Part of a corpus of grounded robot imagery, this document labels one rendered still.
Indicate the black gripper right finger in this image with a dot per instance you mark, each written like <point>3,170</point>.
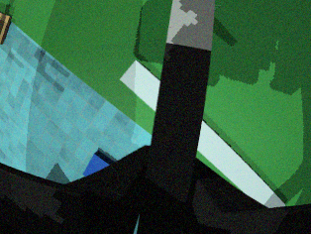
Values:
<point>214,206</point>

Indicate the green mat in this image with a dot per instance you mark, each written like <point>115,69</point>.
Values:
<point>258,97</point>

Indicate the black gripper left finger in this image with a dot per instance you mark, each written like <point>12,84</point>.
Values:
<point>106,202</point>

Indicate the white flat bar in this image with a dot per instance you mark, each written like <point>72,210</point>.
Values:
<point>218,152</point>

